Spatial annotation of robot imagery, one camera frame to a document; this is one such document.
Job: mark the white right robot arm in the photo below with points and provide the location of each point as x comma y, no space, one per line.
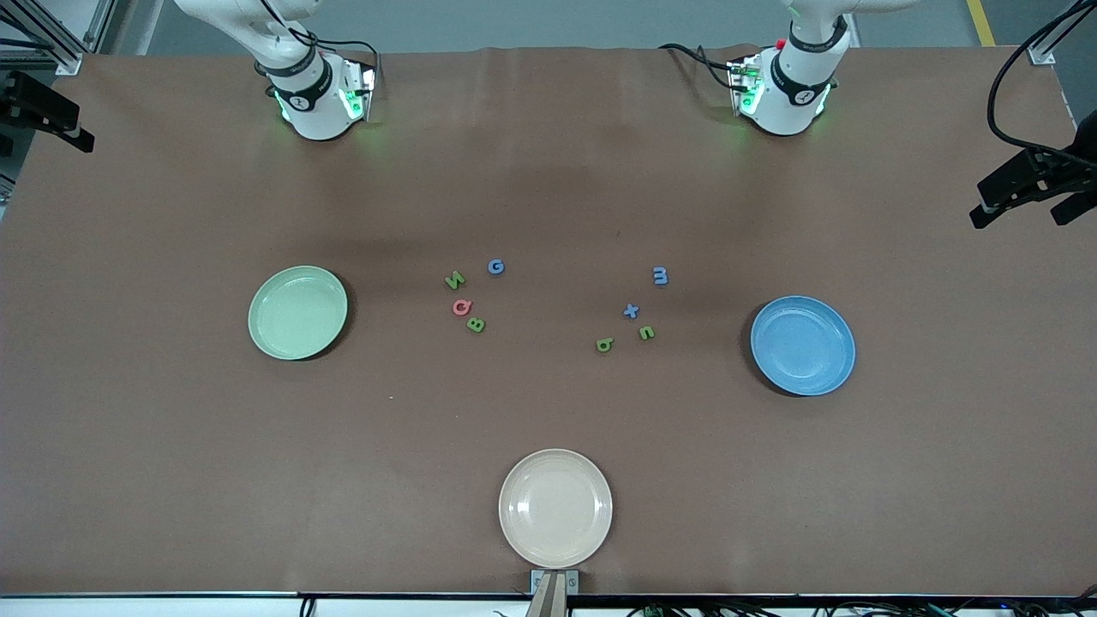
317,116

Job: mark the green letter b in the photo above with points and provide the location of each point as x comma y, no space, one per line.
476,324
604,344

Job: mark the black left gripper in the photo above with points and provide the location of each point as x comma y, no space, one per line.
1065,162

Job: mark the green letter N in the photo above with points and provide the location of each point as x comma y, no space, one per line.
454,279

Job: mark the green letter u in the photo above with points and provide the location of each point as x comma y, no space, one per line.
647,332

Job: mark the beige plate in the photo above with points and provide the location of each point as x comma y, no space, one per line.
555,508

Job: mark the white table edge strip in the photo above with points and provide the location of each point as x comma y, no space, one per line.
171,607

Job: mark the blue letter G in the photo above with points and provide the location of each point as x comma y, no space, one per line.
495,266

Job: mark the blue letter m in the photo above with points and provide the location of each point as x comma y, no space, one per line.
660,275

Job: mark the grey arm base connector box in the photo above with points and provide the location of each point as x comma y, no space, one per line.
356,90
744,86

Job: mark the pink letter Q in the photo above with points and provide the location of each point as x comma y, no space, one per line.
462,307

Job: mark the light green plate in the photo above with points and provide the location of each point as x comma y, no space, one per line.
297,313

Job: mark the blue letter x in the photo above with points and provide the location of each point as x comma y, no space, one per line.
632,311

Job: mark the blue plate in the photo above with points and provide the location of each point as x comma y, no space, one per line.
803,345

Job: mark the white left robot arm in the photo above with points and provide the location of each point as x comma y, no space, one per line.
793,103

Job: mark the metal camera post bracket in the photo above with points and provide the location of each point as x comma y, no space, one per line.
554,591

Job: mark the aluminium frame profile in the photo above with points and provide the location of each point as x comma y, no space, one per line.
1042,55
67,62

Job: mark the brown table cover mat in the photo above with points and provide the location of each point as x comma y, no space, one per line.
548,171

